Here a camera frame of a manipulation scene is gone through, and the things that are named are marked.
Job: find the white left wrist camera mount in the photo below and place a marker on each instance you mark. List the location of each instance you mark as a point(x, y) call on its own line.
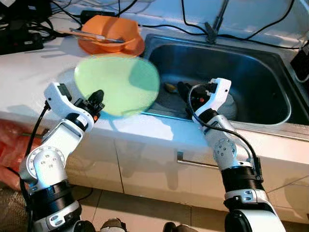
point(55, 94)

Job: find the light wooden chopstick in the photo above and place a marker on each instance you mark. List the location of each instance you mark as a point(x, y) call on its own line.
point(65, 33)

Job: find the light green plate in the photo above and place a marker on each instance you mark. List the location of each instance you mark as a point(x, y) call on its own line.
point(120, 82)

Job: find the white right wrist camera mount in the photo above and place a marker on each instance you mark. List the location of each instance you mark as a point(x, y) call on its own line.
point(217, 94)

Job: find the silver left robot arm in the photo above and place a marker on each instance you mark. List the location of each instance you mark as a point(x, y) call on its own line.
point(53, 150)

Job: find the black countertop appliance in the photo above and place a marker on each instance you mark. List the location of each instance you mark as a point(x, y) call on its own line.
point(301, 63)

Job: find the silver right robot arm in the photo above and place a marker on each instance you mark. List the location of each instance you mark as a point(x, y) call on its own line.
point(222, 145)

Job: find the black power strip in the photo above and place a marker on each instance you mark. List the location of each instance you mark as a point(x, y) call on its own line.
point(21, 43)

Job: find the white cabinet door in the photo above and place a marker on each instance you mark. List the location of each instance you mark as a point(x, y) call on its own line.
point(96, 164)
point(154, 169)

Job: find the silver metal spoon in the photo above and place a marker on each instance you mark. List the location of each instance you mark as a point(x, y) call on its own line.
point(116, 40)

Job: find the white bowl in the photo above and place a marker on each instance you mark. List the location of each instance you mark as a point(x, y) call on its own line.
point(231, 106)

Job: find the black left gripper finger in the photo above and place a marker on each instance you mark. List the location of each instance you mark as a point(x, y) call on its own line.
point(98, 98)

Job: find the orange plate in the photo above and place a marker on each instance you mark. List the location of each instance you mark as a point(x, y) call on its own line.
point(137, 48)

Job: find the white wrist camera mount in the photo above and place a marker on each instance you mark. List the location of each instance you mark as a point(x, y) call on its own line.
point(217, 94)
point(55, 94)

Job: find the gold metal spoon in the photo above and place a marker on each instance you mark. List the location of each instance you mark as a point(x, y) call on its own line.
point(169, 88)

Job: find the orange bowl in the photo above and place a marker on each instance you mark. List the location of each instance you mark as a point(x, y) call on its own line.
point(111, 24)

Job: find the black power adapter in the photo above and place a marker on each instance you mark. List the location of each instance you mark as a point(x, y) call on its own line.
point(96, 14)

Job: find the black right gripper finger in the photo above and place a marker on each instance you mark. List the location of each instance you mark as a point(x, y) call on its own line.
point(183, 91)

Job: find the stainless steel sink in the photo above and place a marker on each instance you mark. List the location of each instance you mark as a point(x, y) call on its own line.
point(260, 72)

